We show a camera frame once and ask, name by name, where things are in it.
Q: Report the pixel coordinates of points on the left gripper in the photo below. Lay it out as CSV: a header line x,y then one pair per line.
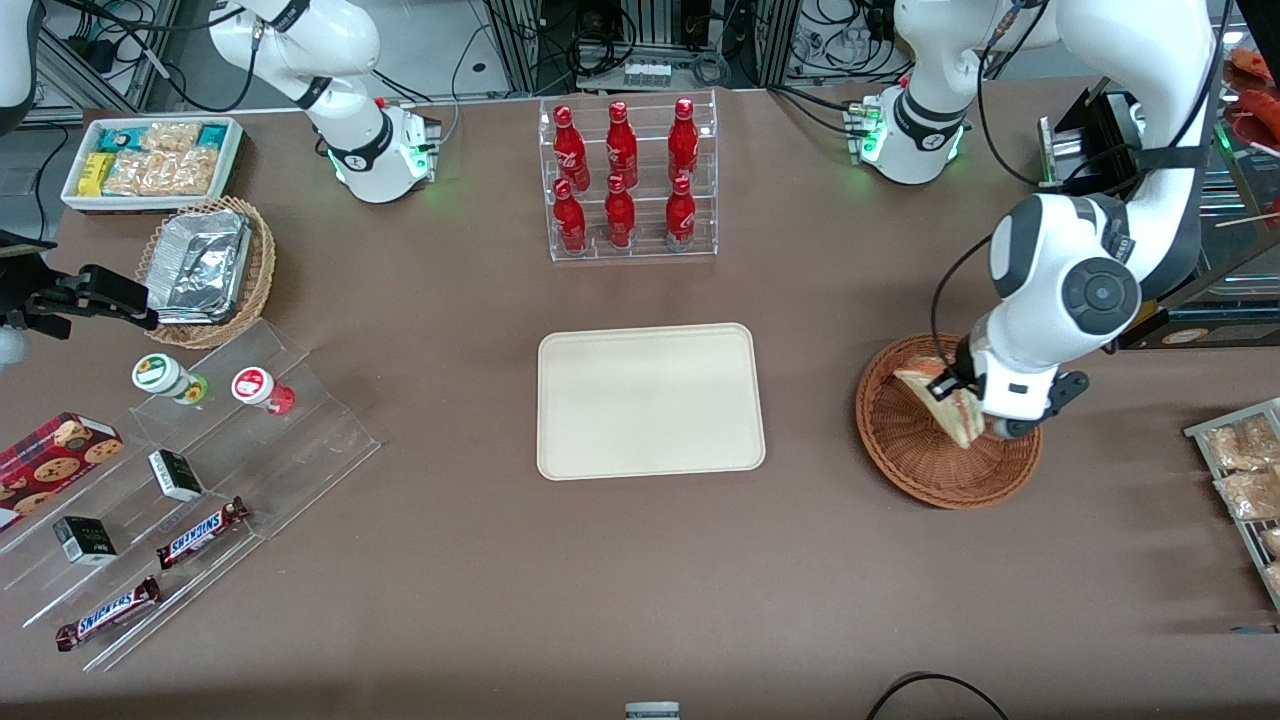
x,y
962,367

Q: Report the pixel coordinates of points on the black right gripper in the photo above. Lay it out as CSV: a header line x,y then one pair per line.
x,y
58,298

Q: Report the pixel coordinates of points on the triangular sandwich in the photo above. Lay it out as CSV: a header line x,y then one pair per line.
x,y
950,415

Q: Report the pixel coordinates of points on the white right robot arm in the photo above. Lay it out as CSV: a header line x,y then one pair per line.
x,y
330,40

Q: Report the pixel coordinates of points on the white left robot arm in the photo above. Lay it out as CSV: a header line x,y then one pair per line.
x,y
1150,60

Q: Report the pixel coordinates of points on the brown wicker basket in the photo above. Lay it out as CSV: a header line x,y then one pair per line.
x,y
920,470

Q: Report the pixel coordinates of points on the light wicker basket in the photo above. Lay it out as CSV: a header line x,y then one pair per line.
x,y
262,270

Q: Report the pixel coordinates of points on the tray of packaged snacks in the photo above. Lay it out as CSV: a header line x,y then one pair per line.
x,y
1195,432

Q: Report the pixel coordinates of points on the cream plastic tray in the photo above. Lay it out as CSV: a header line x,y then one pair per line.
x,y
650,400

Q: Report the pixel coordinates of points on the green lid jar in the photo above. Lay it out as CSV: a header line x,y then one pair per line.
x,y
160,375

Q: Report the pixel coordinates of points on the clear cracker bag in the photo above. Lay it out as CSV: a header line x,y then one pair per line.
x,y
172,137
203,170
150,175

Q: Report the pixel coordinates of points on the yellow snack packet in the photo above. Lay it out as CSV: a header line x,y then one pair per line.
x,y
95,173

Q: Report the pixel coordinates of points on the red lid jar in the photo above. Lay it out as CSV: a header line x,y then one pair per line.
x,y
258,388

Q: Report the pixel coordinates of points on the teal snack packet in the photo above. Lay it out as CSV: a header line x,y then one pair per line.
x,y
122,138
212,135

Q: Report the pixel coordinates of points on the white snack bin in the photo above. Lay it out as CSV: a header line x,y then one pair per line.
x,y
232,165

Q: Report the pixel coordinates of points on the red tartan cookie box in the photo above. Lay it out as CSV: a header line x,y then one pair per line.
x,y
50,465

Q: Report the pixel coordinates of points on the small black box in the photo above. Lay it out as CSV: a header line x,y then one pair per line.
x,y
176,476
85,541

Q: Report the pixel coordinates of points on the clear acrylic stepped stand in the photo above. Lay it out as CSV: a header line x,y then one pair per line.
x,y
300,440

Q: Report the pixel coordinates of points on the food warmer display cabinet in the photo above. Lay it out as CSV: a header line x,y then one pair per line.
x,y
1200,325

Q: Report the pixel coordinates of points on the Snickers chocolate bar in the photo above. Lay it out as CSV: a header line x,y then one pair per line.
x,y
108,613
200,533

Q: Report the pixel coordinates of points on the clear pastry bag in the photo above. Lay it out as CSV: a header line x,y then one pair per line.
x,y
1250,495
1242,445
1272,545

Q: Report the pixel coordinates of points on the red cola bottle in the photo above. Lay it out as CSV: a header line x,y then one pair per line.
x,y
683,138
620,213
570,145
570,218
621,142
680,212

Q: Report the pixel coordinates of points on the clear acrylic bottle rack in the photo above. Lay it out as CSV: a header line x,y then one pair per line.
x,y
650,250

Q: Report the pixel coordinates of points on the small grey device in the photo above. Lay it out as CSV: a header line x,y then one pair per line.
x,y
652,711

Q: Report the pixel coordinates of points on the white power strip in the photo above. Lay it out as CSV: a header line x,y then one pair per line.
x,y
646,73

